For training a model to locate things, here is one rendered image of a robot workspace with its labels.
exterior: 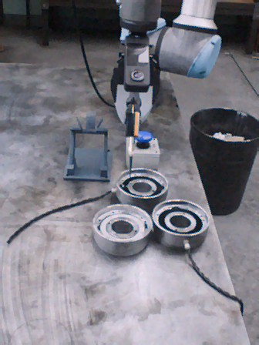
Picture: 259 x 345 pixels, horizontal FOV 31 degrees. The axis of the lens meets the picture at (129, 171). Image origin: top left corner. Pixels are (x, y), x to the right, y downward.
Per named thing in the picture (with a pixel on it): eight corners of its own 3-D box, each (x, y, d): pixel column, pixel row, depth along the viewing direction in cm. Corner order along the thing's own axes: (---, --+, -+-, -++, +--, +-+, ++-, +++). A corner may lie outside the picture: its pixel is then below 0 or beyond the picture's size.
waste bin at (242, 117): (253, 221, 221) (274, 142, 197) (184, 219, 218) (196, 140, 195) (237, 180, 249) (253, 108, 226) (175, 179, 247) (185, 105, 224)
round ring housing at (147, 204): (163, 184, 100) (166, 168, 98) (169, 215, 91) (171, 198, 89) (115, 183, 99) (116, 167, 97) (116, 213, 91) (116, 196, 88)
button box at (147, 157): (158, 171, 105) (160, 152, 102) (126, 170, 104) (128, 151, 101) (155, 152, 111) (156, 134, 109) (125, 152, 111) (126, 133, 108)
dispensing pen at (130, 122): (122, 177, 94) (126, 95, 94) (122, 177, 98) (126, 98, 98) (134, 178, 94) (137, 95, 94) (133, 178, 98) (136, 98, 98)
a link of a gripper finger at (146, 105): (153, 114, 101) (151, 73, 96) (153, 126, 96) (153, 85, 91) (138, 114, 101) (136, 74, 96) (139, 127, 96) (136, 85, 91)
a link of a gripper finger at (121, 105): (126, 114, 101) (132, 74, 96) (126, 126, 96) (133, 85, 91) (112, 112, 101) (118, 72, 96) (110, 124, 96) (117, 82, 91)
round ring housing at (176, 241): (146, 217, 90) (147, 200, 88) (198, 215, 92) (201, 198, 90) (156, 254, 82) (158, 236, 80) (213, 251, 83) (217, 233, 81)
